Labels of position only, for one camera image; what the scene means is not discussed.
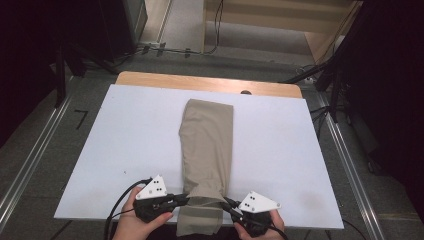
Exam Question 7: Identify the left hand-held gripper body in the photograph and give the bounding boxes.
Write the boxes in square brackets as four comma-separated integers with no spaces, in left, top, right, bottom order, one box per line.
[133,174,181,224]

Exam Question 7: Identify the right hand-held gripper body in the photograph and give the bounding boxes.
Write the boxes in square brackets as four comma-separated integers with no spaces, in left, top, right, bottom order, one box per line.
[233,190,282,238]

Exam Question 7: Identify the beige pants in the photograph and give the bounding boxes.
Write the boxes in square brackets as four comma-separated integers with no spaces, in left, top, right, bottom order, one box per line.
[175,98,234,238]

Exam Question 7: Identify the person's left hand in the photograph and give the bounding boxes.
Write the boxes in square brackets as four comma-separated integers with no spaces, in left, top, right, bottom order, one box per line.
[113,186,174,240]

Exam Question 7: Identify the person's right hand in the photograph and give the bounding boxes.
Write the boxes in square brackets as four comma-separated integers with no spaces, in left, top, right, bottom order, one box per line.
[233,210,286,240]

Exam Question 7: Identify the white board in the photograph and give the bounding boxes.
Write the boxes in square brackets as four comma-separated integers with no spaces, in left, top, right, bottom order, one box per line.
[54,83,344,230]

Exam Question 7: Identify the wooden table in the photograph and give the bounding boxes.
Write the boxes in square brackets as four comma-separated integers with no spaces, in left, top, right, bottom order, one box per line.
[114,70,303,99]

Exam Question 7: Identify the black metal stand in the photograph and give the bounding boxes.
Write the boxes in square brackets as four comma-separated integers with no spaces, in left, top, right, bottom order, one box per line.
[281,0,369,124]
[54,41,118,108]

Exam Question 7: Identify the white power strip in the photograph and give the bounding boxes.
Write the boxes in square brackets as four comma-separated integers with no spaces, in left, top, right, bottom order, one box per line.
[139,41,168,57]

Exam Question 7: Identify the dark cabinet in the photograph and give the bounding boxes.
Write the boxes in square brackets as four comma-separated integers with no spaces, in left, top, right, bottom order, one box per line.
[98,0,148,62]

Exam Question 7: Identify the dark curtain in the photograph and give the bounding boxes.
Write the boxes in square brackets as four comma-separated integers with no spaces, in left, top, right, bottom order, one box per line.
[0,0,101,149]
[336,0,424,221]

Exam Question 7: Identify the light wooden furniture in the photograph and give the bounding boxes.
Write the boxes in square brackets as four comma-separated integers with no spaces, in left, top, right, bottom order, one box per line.
[201,0,364,65]

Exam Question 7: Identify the right hand-held gripper black cable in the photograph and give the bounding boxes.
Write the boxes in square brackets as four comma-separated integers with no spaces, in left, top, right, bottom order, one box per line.
[266,224,290,240]

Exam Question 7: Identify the hand-held gripper black cable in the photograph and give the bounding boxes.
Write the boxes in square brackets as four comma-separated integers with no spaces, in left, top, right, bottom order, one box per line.
[103,179,153,240]
[266,224,290,240]

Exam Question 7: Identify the left hand-held gripper black cable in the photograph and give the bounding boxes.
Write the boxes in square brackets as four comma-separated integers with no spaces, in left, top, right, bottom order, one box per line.
[103,179,153,240]

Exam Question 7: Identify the metal floor rail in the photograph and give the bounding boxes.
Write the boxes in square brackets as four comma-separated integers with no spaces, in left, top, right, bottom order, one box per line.
[155,0,174,44]
[0,95,73,232]
[318,92,388,240]

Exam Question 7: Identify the thin black floor cable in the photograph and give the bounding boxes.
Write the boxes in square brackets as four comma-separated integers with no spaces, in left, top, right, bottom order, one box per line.
[342,218,368,240]

